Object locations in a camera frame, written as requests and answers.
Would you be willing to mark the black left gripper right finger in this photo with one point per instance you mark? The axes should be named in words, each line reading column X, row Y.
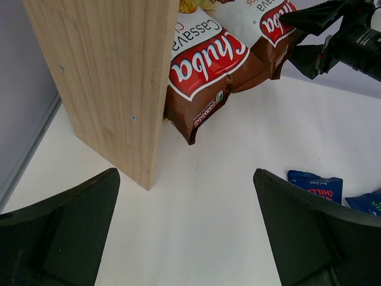
column 315, row 241

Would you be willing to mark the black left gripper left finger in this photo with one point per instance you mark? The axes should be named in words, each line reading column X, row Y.
column 60, row 240

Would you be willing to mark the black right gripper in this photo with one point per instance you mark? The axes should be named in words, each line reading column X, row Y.
column 356, row 43

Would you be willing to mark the blue Burts spicy chilli bag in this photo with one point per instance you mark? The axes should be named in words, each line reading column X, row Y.
column 328, row 188

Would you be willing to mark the brown Chuba cassava chips bag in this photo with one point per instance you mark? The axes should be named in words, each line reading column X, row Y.
column 208, row 63

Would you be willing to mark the light wooden shelf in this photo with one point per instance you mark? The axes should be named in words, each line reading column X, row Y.
column 110, row 62

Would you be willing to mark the blue Burts sea salt bag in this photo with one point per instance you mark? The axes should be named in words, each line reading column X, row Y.
column 368, row 203

